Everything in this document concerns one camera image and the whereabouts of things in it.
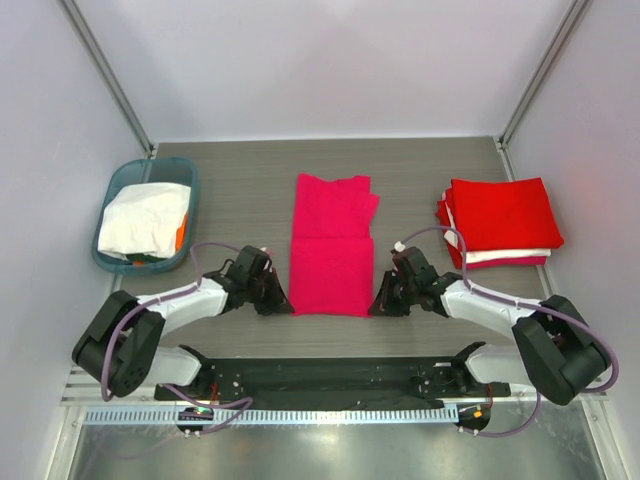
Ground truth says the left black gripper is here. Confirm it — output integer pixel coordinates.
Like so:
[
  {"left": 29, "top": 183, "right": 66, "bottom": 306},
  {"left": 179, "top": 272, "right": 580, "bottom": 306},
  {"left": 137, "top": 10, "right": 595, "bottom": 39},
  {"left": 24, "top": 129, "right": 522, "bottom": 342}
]
[{"left": 246, "top": 267, "right": 294, "bottom": 316}]

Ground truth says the pink t shirt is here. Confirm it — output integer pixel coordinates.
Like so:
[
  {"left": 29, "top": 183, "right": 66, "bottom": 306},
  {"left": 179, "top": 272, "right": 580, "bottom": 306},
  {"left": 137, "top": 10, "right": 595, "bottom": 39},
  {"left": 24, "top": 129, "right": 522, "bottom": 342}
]
[{"left": 289, "top": 173, "right": 379, "bottom": 317}]

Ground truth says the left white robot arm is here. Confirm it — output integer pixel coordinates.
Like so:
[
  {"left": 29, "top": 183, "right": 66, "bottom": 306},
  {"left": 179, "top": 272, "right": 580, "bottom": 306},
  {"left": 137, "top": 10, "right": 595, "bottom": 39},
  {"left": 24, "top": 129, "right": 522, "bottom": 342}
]
[{"left": 72, "top": 245, "right": 294, "bottom": 402}]

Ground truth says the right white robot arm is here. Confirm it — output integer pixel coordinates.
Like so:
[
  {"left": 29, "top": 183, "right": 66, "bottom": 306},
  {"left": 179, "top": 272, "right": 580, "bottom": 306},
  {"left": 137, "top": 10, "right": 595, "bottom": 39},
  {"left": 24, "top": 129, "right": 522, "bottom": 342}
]
[{"left": 369, "top": 247, "right": 613, "bottom": 405}]

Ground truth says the orange t shirt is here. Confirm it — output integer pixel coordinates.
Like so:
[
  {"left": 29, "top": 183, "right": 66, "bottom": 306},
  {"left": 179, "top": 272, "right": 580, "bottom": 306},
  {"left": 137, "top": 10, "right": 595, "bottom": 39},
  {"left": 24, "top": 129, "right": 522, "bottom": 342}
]
[{"left": 127, "top": 214, "right": 188, "bottom": 266}]

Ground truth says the red folded t shirt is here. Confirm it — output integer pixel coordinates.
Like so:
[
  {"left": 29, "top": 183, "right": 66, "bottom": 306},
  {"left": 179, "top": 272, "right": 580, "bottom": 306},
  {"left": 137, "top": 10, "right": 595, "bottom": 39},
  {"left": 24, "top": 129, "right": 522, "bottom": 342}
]
[{"left": 437, "top": 178, "right": 564, "bottom": 251}]

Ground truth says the white crumpled t shirt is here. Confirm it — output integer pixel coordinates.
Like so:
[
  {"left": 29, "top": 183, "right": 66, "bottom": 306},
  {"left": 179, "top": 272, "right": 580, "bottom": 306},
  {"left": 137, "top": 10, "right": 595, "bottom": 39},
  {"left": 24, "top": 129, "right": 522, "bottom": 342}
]
[{"left": 97, "top": 182, "right": 192, "bottom": 260}]

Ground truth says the teal plastic basket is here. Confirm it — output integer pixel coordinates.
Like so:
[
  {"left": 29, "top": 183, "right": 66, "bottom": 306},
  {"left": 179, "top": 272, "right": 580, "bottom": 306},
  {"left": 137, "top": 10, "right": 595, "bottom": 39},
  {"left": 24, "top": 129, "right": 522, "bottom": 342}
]
[{"left": 91, "top": 157, "right": 199, "bottom": 276}]

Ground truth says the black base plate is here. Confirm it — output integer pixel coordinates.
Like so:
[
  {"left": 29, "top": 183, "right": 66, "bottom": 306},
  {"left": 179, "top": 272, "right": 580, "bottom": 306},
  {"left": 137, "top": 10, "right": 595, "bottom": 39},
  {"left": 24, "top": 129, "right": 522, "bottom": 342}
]
[{"left": 178, "top": 357, "right": 511, "bottom": 411}]

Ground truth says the white slotted cable duct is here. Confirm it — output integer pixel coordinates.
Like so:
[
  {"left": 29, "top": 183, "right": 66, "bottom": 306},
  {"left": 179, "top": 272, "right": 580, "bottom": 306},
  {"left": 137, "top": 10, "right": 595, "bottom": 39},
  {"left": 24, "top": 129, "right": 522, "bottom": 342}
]
[{"left": 83, "top": 404, "right": 458, "bottom": 426}]

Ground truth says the aluminium rail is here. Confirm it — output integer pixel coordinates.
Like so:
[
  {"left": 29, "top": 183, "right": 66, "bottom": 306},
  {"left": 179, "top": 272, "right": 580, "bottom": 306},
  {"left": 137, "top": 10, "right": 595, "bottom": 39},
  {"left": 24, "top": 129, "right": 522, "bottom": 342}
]
[{"left": 60, "top": 367, "right": 157, "bottom": 406}]

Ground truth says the left aluminium frame post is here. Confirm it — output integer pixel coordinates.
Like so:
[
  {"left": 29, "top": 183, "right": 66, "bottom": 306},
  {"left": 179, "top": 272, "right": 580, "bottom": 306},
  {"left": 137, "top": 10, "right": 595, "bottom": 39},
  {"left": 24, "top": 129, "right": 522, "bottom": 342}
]
[{"left": 57, "top": 0, "right": 155, "bottom": 158}]

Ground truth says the aluminium frame post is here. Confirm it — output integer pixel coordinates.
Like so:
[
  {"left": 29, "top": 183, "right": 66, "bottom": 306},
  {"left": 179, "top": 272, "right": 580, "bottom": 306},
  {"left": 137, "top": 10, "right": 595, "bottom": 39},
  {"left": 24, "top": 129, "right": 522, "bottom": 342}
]
[
  {"left": 57, "top": 0, "right": 155, "bottom": 158},
  {"left": 499, "top": 0, "right": 591, "bottom": 146}
]

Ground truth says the right aluminium frame post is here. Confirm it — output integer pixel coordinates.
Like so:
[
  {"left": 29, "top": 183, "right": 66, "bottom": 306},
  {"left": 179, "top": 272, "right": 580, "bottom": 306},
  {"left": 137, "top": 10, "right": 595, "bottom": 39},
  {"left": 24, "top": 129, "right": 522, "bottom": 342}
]
[{"left": 499, "top": 0, "right": 591, "bottom": 146}]

